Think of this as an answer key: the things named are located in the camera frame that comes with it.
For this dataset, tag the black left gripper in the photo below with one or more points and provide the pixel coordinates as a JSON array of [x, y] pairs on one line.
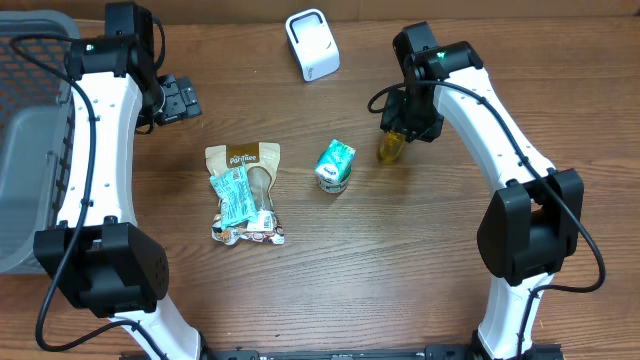
[[184, 102]]

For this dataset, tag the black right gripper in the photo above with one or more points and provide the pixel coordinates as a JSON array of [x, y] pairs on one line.
[[395, 120]]

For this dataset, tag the yellow dish soap bottle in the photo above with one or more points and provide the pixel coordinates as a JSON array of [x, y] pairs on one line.
[[391, 147]]

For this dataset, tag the teal tissue pack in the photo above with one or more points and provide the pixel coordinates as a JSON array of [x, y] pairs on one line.
[[334, 162]]

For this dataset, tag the teal snack packet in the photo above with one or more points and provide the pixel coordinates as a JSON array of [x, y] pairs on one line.
[[236, 200]]

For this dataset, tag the green lid jar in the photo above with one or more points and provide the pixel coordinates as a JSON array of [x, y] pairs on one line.
[[336, 187]]

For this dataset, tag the brown snack pouch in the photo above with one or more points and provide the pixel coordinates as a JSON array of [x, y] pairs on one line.
[[261, 160]]

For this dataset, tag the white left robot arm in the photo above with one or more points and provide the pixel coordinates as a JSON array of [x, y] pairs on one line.
[[96, 255]]

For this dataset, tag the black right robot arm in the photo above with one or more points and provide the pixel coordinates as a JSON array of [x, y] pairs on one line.
[[529, 227]]

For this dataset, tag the white barcode scanner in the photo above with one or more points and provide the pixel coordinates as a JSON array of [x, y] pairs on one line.
[[312, 44]]

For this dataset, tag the grey plastic basket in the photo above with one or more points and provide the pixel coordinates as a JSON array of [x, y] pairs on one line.
[[37, 123]]

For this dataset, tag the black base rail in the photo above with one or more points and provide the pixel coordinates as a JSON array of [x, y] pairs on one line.
[[350, 355]]

